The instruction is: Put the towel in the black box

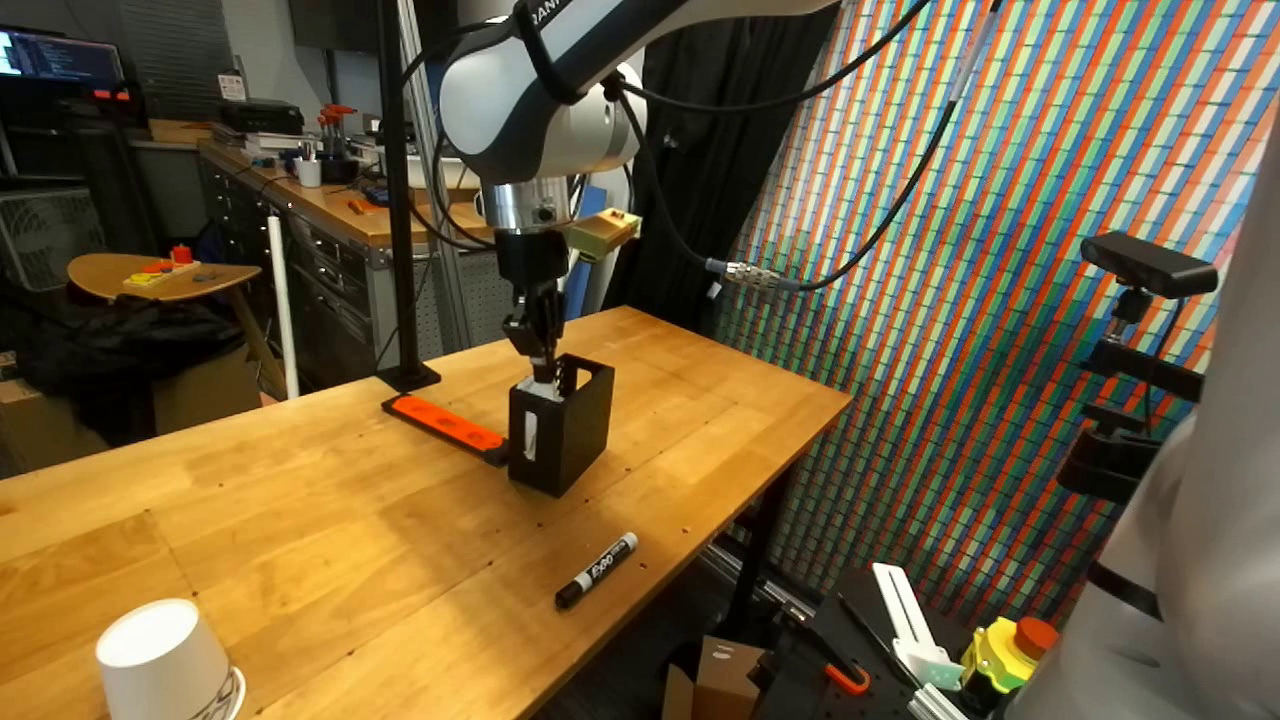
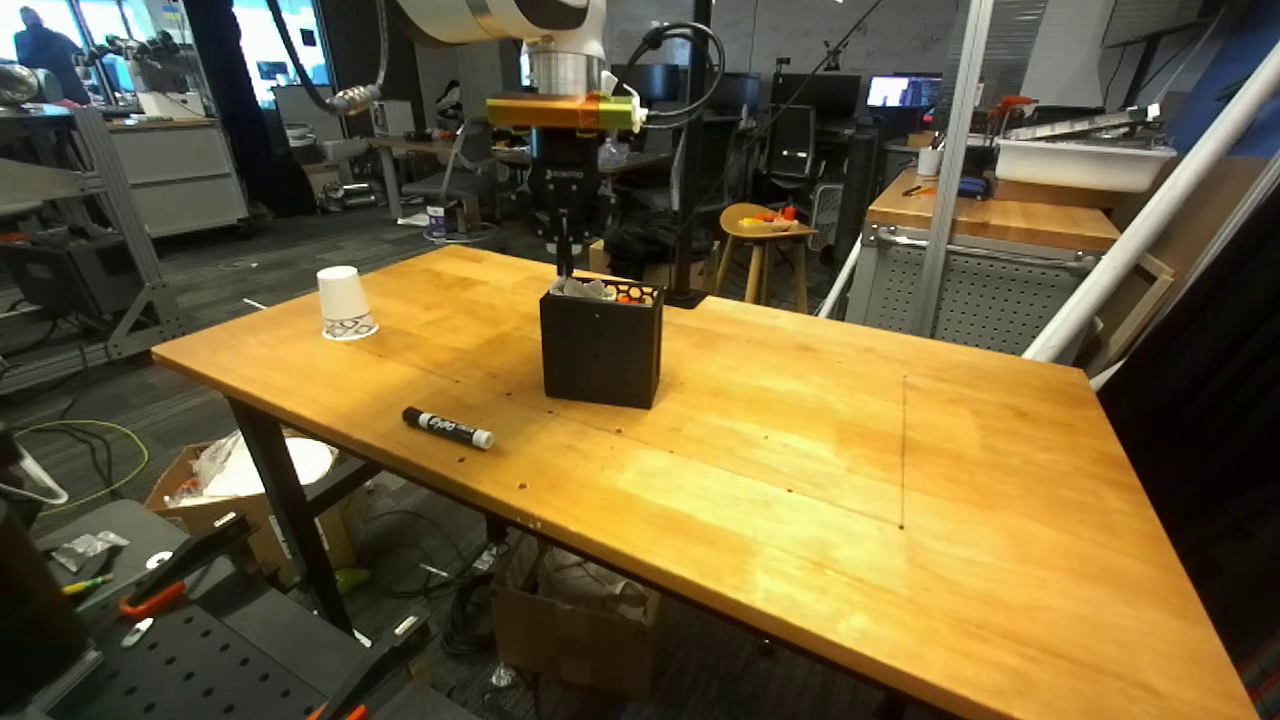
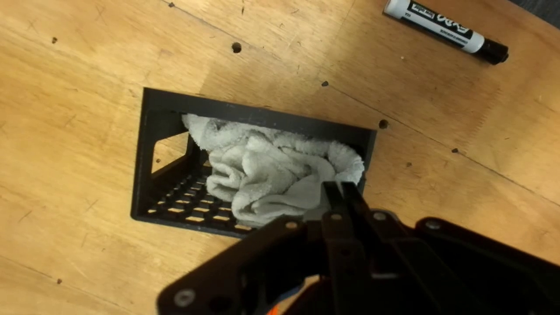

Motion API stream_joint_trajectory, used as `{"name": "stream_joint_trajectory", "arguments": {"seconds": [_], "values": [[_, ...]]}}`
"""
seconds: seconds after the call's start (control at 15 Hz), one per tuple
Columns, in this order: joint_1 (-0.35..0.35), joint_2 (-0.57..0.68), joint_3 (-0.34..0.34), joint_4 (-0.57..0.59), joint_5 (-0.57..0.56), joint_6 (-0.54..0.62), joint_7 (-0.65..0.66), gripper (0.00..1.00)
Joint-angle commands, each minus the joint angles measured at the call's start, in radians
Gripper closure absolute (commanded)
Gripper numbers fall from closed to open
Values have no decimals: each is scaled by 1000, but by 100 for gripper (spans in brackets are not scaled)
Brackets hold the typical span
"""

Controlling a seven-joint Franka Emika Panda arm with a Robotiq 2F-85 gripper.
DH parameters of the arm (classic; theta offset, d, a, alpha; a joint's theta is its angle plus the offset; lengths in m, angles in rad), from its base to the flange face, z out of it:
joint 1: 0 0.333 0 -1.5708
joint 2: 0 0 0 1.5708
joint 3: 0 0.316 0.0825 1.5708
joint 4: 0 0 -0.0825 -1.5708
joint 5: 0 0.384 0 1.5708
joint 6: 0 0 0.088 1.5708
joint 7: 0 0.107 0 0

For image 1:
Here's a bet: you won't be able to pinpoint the flat orange strip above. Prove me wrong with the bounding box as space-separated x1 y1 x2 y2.
378 391 515 469

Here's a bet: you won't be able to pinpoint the black white marker pen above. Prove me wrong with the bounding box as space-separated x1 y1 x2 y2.
551 529 642 616

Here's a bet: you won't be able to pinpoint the brown cardboard box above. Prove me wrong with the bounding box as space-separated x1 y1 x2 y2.
658 630 770 720

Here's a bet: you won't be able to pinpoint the black cable with metal plug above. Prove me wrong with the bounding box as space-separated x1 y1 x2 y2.
603 0 1004 294

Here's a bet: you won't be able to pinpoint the wooden workbench with drawers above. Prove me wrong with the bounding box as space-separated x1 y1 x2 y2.
130 114 497 391

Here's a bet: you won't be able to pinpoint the black upright pole stand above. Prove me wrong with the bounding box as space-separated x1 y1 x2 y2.
375 0 442 396

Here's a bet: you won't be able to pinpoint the black camera on mount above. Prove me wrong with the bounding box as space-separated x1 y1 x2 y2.
1074 229 1219 301

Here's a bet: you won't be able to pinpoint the yellow red emergency stop button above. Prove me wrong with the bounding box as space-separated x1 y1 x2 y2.
961 610 1064 698

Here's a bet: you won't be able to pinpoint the white upright pole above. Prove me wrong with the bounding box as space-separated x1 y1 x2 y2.
265 211 302 398

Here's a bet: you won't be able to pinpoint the large white paper cup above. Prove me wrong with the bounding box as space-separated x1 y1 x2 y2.
90 594 251 720

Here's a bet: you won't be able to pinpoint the colourful striped backdrop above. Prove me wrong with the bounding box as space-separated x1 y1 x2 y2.
702 0 1280 634

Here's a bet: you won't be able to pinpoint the black perforated box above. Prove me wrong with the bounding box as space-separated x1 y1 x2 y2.
505 350 620 498

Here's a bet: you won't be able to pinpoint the black table leg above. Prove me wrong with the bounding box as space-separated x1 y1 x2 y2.
727 463 804 644

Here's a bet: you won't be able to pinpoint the black device on workbench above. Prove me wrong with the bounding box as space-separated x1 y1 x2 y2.
215 96 306 137

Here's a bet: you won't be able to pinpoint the orange handled tool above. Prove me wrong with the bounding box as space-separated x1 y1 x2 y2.
794 625 875 698

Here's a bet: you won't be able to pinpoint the black curtain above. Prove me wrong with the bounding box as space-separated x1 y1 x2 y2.
614 10 843 334

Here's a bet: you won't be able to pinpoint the white metal bracket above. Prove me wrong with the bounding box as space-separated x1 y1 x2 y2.
869 560 965 691

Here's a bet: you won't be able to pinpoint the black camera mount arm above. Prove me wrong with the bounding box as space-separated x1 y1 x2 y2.
1054 283 1213 504

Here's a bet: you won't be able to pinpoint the tan wrist camera box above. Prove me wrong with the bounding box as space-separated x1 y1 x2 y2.
558 204 642 265

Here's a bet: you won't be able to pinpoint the round wooden side table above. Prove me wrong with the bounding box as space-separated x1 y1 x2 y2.
62 249 265 307

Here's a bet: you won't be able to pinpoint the dark computer monitor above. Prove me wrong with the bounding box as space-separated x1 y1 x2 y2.
0 22 130 90

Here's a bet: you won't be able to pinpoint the yellow red toy blocks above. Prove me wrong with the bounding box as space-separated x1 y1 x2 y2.
120 240 204 294

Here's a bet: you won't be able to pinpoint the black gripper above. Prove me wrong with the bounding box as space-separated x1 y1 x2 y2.
497 229 574 391

